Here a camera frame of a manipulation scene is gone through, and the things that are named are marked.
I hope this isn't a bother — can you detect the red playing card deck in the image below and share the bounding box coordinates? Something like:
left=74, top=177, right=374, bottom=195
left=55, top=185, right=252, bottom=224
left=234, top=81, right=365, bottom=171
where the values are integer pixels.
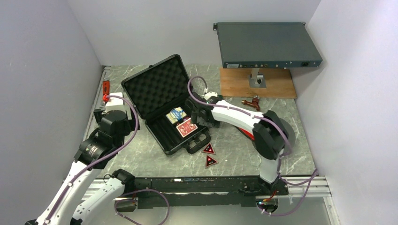
left=176, top=118, right=198, bottom=138

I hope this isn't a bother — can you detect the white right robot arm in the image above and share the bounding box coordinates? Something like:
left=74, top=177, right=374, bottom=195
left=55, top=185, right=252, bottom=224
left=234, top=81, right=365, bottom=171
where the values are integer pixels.
left=188, top=96, right=296, bottom=195

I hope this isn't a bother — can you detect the lower red all-in triangle button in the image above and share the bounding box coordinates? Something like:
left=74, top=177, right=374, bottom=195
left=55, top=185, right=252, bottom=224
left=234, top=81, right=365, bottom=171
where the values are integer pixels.
left=205, top=155, right=218, bottom=168

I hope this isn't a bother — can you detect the plywood base board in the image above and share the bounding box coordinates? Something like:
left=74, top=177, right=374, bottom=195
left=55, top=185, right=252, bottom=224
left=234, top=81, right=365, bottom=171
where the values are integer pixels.
left=220, top=68, right=297, bottom=99

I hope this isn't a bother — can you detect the black foam-lined carrying case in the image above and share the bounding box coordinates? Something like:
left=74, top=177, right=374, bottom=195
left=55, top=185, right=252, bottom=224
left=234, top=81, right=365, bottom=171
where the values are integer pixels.
left=121, top=54, right=211, bottom=155

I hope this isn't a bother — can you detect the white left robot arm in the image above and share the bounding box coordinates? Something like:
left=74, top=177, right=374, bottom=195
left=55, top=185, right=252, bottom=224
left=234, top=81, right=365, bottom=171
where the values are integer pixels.
left=26, top=106, right=139, bottom=225

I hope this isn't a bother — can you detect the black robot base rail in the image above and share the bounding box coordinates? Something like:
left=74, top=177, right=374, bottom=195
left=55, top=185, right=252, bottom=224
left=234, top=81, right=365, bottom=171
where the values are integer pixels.
left=122, top=175, right=289, bottom=209

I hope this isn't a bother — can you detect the right clear round disc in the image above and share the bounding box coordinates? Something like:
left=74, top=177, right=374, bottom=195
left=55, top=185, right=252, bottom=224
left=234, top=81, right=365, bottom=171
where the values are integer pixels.
left=249, top=155, right=261, bottom=167

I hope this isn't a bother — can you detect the upper red triangle button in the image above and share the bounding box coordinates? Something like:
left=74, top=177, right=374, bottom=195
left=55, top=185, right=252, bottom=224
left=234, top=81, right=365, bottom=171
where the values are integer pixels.
left=202, top=143, right=216, bottom=155

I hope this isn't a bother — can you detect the blue playing card deck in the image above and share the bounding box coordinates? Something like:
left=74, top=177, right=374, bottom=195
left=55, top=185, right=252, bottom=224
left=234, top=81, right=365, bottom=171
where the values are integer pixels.
left=166, top=107, right=187, bottom=124

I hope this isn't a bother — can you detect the grey rack-mount network device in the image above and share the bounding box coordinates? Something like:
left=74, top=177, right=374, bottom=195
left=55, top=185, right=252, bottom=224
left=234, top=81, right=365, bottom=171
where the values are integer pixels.
left=213, top=22, right=323, bottom=68

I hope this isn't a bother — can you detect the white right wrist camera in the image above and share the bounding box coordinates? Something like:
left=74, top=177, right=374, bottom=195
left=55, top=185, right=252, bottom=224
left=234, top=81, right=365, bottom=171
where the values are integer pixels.
left=203, top=91, right=223, bottom=100

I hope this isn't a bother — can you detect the red-handled adjustable wrench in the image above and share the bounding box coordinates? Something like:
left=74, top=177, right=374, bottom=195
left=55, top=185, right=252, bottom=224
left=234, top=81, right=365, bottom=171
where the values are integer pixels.
left=102, top=78, right=110, bottom=95

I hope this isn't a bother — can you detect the metal device stand bracket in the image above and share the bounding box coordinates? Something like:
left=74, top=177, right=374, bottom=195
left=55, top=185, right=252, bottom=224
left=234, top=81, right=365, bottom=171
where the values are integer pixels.
left=248, top=68, right=266, bottom=88

